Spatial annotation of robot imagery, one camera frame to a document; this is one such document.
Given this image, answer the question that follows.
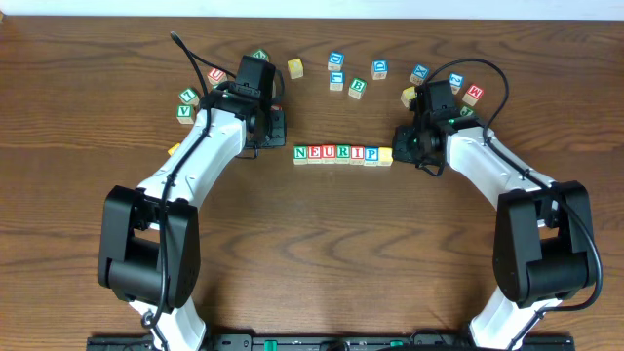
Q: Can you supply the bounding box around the green N block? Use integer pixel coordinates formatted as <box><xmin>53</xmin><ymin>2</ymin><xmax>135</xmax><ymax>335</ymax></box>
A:
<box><xmin>292</xmin><ymin>145</ymin><xmax>308</xmax><ymax>165</ymax></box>

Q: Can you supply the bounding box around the blue P block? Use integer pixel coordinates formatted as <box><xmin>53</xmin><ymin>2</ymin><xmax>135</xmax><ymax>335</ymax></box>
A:
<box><xmin>364</xmin><ymin>146</ymin><xmax>379</xmax><ymax>167</ymax></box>

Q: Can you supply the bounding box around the red E block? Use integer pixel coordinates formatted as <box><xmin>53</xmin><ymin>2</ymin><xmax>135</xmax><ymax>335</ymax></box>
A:
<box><xmin>307</xmin><ymin>145</ymin><xmax>323</xmax><ymax>164</ymax></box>

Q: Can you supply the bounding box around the red I block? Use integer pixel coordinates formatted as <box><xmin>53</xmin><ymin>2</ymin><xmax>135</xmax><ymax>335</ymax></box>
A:
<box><xmin>349</xmin><ymin>145</ymin><xmax>365</xmax><ymax>166</ymax></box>

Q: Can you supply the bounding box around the red u block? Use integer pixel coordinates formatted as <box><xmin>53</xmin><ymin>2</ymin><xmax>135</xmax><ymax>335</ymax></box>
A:
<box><xmin>207</xmin><ymin>68</ymin><xmax>228</xmax><ymax>86</ymax></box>
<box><xmin>321</xmin><ymin>144</ymin><xmax>337</xmax><ymax>164</ymax></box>

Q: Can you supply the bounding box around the green R block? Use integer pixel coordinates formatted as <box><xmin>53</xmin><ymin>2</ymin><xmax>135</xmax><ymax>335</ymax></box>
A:
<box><xmin>335</xmin><ymin>144</ymin><xmax>351</xmax><ymax>164</ymax></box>

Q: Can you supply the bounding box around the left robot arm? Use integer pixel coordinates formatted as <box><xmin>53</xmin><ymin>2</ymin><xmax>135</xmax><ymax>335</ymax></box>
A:
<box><xmin>87</xmin><ymin>56</ymin><xmax>287</xmax><ymax>350</ymax></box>

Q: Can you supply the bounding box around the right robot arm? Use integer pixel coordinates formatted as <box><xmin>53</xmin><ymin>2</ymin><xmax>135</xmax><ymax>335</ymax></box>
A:
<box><xmin>392</xmin><ymin>81</ymin><xmax>604</xmax><ymax>350</ymax></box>

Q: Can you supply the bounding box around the green J block right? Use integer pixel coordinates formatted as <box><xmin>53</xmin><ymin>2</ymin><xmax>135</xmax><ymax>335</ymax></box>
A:
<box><xmin>460</xmin><ymin>105</ymin><xmax>475</xmax><ymax>117</ymax></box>

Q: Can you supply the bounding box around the blue Z block right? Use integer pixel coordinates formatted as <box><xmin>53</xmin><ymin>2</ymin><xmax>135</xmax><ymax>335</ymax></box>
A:
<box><xmin>448</xmin><ymin>72</ymin><xmax>464</xmax><ymax>95</ymax></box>

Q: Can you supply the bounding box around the blue X block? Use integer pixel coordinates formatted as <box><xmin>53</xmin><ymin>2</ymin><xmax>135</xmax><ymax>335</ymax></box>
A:
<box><xmin>409</xmin><ymin>64</ymin><xmax>430</xmax><ymax>86</ymax></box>

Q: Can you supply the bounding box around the green Z block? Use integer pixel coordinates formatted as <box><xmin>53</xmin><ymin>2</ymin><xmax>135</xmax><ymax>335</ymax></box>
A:
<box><xmin>251</xmin><ymin>49</ymin><xmax>270</xmax><ymax>61</ymax></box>

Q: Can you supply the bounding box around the red M block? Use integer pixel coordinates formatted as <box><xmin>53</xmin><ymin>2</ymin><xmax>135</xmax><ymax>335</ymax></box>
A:
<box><xmin>462</xmin><ymin>84</ymin><xmax>484</xmax><ymax>106</ymax></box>

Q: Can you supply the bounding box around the yellow O block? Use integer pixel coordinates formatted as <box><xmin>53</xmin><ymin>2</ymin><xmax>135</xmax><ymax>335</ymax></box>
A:
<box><xmin>287</xmin><ymin>58</ymin><xmax>304</xmax><ymax>80</ymax></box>

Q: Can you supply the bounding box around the green L block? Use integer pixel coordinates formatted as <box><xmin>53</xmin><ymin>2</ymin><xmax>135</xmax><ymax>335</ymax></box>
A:
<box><xmin>178</xmin><ymin>87</ymin><xmax>200</xmax><ymax>107</ymax></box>

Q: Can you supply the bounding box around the blue D block right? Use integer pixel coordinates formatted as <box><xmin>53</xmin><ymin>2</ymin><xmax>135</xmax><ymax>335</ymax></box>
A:
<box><xmin>371</xmin><ymin>59</ymin><xmax>388</xmax><ymax>80</ymax></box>

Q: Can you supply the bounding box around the blue d block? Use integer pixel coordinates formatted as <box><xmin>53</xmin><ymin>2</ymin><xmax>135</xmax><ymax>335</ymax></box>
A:
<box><xmin>328</xmin><ymin>52</ymin><xmax>344</xmax><ymax>71</ymax></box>
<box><xmin>371</xmin><ymin>59</ymin><xmax>388</xmax><ymax>80</ymax></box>

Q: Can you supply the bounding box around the green V block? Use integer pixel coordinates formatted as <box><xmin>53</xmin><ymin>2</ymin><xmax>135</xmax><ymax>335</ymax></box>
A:
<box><xmin>176</xmin><ymin>104</ymin><xmax>194</xmax><ymax>125</ymax></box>

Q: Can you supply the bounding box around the green B block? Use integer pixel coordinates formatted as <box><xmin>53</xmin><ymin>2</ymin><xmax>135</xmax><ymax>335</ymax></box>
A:
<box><xmin>348</xmin><ymin>78</ymin><xmax>368</xmax><ymax>99</ymax></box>

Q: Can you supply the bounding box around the blue L block centre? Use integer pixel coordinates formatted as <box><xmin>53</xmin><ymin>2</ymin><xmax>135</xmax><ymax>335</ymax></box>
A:
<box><xmin>330</xmin><ymin>71</ymin><xmax>345</xmax><ymax>91</ymax></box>

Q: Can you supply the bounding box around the blue D block upper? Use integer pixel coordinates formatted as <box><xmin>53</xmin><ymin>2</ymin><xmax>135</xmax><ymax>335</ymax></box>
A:
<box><xmin>328</xmin><ymin>52</ymin><xmax>344</xmax><ymax>71</ymax></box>

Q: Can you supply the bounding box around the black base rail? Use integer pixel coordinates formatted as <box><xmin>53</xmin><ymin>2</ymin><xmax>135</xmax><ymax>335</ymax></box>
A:
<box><xmin>86</xmin><ymin>331</ymin><xmax>576</xmax><ymax>351</ymax></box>

